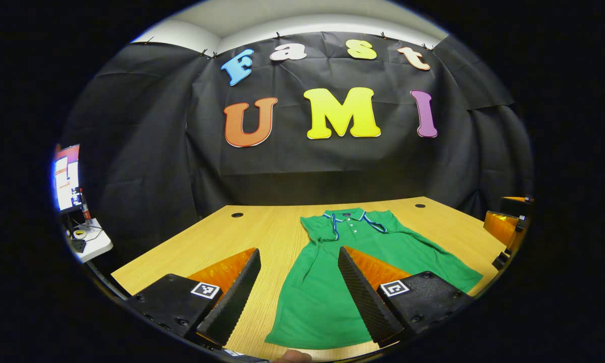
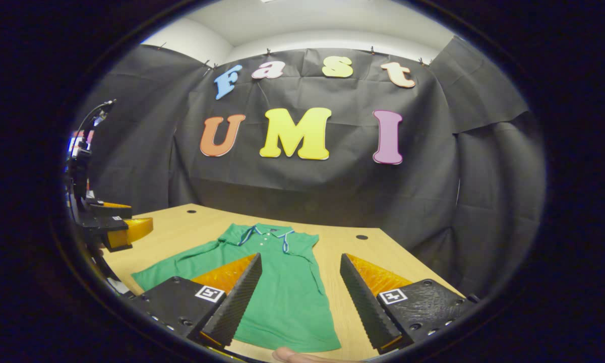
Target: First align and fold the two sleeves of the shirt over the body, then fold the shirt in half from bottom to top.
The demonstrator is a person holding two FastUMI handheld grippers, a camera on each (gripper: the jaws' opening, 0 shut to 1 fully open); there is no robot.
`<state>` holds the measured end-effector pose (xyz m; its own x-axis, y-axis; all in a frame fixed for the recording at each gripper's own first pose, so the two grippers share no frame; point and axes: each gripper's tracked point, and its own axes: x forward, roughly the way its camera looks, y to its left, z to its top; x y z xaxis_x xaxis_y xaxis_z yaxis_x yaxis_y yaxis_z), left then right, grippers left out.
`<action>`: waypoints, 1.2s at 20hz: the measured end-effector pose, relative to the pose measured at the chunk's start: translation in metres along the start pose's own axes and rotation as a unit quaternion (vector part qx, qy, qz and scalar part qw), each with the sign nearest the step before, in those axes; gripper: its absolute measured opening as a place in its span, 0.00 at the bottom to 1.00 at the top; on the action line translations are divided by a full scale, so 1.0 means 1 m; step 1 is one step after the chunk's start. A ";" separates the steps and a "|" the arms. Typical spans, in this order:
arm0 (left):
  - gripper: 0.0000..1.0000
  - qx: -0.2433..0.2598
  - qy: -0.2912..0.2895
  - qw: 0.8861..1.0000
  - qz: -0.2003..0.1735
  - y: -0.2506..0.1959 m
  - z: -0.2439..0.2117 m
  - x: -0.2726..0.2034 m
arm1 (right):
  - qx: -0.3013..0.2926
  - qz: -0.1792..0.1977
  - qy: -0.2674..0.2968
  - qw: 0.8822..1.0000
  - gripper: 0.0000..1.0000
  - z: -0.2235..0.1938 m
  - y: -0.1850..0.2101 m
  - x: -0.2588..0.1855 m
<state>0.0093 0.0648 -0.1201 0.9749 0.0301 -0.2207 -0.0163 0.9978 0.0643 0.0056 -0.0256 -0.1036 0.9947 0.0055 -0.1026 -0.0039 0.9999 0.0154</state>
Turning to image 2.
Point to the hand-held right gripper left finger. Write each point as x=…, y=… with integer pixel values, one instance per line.
x=237, y=302

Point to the computer monitor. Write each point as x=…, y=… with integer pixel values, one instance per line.
x=74, y=143

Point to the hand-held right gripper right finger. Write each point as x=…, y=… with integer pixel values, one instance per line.
x=365, y=302

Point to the green T-shirt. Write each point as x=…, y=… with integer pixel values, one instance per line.
x=282, y=297

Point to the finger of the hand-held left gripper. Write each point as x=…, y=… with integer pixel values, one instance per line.
x=131, y=231
x=111, y=212

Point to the black backdrop cloth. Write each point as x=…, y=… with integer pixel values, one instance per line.
x=333, y=191

